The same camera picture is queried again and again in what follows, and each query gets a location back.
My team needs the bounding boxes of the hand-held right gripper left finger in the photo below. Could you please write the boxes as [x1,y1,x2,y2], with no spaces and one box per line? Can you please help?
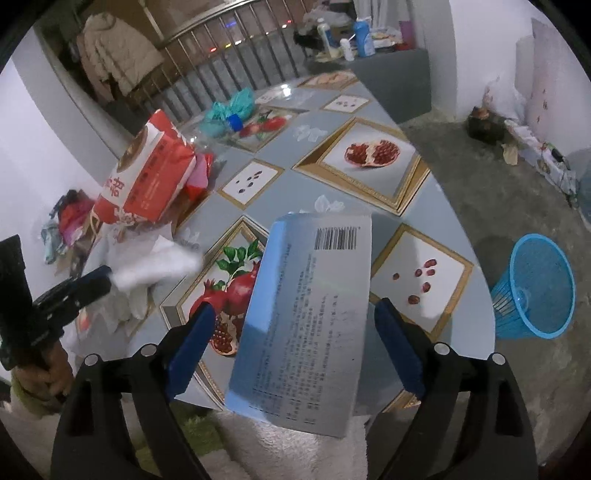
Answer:
[51,302,218,480]

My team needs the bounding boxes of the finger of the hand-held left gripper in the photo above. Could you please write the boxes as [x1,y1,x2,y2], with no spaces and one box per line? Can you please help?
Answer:
[46,265,115,324]

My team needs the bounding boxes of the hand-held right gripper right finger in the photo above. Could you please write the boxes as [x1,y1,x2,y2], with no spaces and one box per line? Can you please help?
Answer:
[374,298,539,480]

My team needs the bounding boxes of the white tissue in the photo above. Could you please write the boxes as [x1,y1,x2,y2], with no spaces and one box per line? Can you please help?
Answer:
[111,235,205,296]

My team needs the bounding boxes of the white packets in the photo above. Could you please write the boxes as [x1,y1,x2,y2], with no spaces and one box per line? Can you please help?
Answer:
[224,212,372,438]

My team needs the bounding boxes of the blue plastic waste basket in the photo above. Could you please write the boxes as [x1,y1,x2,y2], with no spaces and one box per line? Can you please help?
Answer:
[490,234,576,341]

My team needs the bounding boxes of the red snack packet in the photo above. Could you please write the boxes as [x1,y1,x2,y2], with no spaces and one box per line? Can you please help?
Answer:
[185,152,216,200]

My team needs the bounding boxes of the person's left forearm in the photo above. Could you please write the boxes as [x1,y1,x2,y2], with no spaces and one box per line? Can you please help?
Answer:
[8,367,63,418]

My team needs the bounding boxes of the person's left hand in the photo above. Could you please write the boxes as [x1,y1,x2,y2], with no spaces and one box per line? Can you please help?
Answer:
[18,344,75,403]

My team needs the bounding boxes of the pile of colourful clothes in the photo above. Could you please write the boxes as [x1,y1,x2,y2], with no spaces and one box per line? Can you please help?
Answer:
[41,189,98,278]

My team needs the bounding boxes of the large red white snack bag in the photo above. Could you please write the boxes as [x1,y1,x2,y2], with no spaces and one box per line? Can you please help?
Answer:
[92,109,197,227]

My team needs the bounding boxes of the white fleece garment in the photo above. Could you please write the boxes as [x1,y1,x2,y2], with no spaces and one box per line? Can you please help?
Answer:
[203,408,369,480]

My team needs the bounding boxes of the fruit print tablecloth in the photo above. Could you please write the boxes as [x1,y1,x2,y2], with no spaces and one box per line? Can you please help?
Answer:
[81,69,497,416]

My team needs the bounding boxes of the teal plastic bag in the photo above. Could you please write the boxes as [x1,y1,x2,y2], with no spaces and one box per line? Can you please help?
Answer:
[203,88,256,137]

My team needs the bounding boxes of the beige padded jacket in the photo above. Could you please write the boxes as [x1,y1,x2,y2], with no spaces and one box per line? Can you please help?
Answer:
[76,11,165,100]

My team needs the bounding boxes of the dark brown bundle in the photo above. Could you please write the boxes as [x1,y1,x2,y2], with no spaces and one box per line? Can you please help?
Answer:
[466,106,506,144]

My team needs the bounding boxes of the printed white sack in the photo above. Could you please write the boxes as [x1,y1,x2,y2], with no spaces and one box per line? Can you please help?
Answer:
[505,117,578,195]

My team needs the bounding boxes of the metal bar railing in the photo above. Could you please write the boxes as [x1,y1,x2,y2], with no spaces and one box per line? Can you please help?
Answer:
[60,0,308,134]

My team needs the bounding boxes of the grey cabinet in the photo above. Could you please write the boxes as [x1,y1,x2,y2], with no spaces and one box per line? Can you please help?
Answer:
[302,46,432,125]

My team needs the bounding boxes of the white plastic bag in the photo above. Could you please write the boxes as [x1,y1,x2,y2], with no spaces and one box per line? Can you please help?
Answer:
[482,76,527,123]

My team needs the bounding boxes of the white pink panel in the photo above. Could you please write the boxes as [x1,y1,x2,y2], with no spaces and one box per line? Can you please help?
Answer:
[526,18,585,144]

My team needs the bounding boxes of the blue bottle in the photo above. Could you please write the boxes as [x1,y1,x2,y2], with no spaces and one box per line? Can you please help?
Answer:
[353,18,378,58]

